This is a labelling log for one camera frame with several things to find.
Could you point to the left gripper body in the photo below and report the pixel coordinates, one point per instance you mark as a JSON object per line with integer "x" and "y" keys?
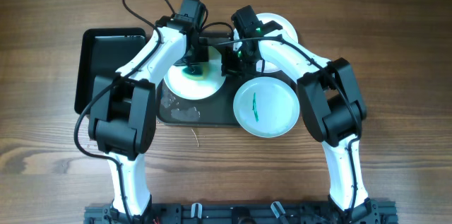
{"x": 195, "y": 54}

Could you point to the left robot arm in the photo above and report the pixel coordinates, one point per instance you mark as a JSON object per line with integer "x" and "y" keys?
{"x": 122, "y": 109}

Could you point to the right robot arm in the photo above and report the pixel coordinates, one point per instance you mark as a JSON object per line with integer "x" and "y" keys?
{"x": 329, "y": 99}

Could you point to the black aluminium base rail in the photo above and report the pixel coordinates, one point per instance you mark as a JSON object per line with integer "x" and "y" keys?
{"x": 370, "y": 212}

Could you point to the dark brown serving tray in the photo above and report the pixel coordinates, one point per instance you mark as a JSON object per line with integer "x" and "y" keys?
{"x": 215, "y": 110}

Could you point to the black water tub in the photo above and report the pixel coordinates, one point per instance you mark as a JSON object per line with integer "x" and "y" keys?
{"x": 104, "y": 50}

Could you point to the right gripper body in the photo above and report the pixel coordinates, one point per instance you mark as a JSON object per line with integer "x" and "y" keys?
{"x": 237, "y": 62}

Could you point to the white plate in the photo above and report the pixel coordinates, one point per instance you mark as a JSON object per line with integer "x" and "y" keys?
{"x": 265, "y": 18}
{"x": 197, "y": 90}
{"x": 266, "y": 107}

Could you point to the green yellow sponge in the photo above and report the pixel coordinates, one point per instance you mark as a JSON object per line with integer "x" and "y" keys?
{"x": 195, "y": 73}

